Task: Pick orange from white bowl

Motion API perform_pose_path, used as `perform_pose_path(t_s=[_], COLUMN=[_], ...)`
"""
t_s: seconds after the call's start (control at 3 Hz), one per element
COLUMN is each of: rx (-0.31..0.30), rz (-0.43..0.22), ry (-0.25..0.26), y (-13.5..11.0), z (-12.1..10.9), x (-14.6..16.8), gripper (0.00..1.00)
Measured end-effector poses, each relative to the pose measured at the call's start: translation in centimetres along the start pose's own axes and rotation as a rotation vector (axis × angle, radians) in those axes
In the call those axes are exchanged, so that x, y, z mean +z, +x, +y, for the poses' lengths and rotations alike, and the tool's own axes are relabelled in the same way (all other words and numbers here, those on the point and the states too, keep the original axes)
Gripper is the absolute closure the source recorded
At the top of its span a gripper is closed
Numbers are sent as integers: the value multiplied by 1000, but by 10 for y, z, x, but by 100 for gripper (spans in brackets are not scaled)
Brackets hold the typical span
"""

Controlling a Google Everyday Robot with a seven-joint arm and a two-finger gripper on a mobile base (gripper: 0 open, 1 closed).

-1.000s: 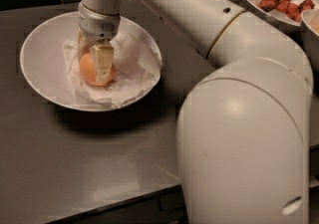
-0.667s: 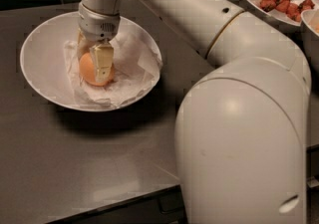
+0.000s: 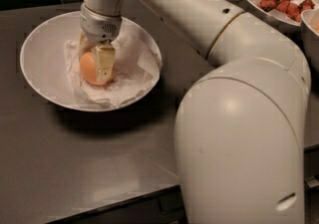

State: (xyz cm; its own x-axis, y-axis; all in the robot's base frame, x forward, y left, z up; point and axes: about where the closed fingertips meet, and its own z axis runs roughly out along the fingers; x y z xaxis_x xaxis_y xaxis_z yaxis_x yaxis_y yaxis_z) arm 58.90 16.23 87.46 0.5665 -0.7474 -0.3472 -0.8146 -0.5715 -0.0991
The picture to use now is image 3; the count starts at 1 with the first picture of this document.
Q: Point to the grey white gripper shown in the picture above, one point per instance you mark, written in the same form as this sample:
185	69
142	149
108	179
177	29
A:
99	26

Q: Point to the orange fruit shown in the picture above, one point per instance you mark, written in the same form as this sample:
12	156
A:
88	71

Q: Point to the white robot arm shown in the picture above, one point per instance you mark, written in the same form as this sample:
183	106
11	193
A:
239	130

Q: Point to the large white bowl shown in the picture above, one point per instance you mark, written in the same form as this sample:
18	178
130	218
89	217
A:
42	57

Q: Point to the white bowl at right edge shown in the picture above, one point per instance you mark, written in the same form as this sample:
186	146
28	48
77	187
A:
310	36

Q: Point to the crumpled white paper napkin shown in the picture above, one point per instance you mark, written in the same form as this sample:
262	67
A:
137	70

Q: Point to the red strawberries pile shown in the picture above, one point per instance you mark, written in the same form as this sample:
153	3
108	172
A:
287	7

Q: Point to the black drawer handle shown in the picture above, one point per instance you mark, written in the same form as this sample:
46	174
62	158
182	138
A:
170	202

